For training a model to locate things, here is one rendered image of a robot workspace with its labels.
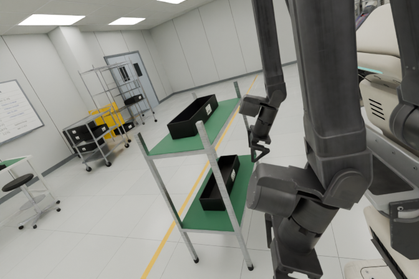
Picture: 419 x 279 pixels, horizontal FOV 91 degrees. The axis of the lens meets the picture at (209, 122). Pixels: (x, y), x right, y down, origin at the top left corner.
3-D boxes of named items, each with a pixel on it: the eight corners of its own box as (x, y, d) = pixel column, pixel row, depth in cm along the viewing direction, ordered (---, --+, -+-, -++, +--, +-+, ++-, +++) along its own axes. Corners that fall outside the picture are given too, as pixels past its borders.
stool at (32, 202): (13, 236, 270) (-18, 198, 250) (42, 207, 320) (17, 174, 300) (48, 225, 268) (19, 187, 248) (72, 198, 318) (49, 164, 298)
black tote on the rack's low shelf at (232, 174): (224, 211, 147) (220, 198, 143) (203, 210, 154) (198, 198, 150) (240, 164, 196) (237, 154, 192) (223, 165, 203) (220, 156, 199)
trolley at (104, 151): (86, 172, 397) (59, 126, 366) (111, 150, 481) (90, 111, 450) (111, 166, 387) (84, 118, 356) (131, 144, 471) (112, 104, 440)
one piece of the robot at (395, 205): (384, 174, 66) (381, 113, 59) (476, 259, 41) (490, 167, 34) (330, 183, 70) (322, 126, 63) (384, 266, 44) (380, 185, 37)
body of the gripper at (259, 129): (251, 142, 71) (258, 123, 68) (249, 128, 80) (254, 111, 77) (269, 146, 71) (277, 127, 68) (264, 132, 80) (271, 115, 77)
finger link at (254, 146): (244, 164, 73) (252, 141, 69) (243, 152, 79) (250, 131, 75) (263, 168, 73) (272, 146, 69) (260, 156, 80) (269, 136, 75)
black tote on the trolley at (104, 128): (98, 137, 391) (94, 131, 387) (85, 141, 397) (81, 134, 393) (109, 129, 429) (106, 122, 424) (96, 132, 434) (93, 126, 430)
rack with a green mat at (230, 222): (193, 263, 156) (131, 135, 122) (224, 183, 234) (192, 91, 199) (253, 271, 137) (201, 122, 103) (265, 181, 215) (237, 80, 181)
